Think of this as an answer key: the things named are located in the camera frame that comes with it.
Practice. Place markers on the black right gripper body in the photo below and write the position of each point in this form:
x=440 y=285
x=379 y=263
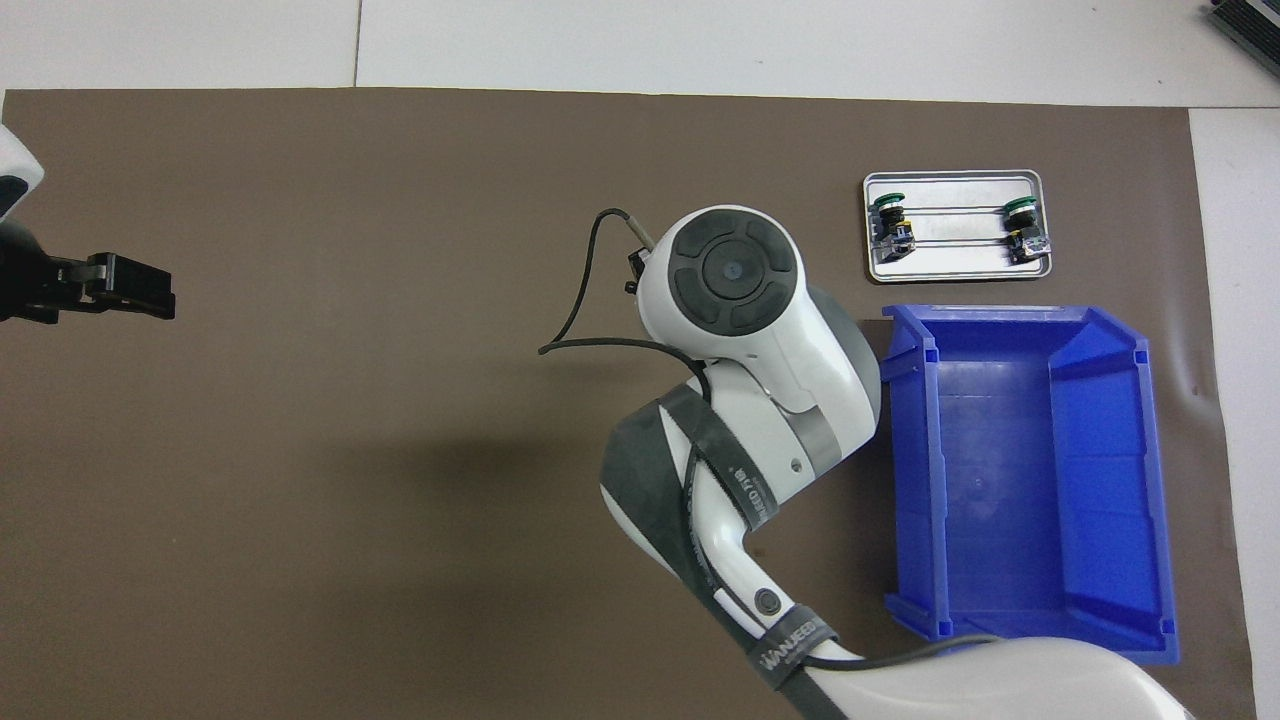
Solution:
x=634 y=270

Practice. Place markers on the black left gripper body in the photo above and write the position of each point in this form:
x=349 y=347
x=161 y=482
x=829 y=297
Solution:
x=30 y=285

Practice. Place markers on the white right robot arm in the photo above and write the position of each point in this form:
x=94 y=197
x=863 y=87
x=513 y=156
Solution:
x=760 y=330

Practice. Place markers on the brown table mat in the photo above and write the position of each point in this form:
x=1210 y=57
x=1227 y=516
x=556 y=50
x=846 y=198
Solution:
x=300 y=450

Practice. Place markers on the thin metal tray rod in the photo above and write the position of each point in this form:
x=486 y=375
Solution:
x=955 y=209
x=955 y=243

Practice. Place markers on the silver metal tray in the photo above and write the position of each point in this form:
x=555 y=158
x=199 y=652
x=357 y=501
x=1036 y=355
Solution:
x=960 y=270

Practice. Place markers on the blue plastic storage bin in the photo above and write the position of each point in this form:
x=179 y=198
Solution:
x=1000 y=500

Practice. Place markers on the dark ribbed device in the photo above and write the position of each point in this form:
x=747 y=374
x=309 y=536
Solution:
x=1250 y=20

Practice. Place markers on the green push button switch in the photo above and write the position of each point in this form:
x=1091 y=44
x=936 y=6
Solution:
x=897 y=232
x=1025 y=240

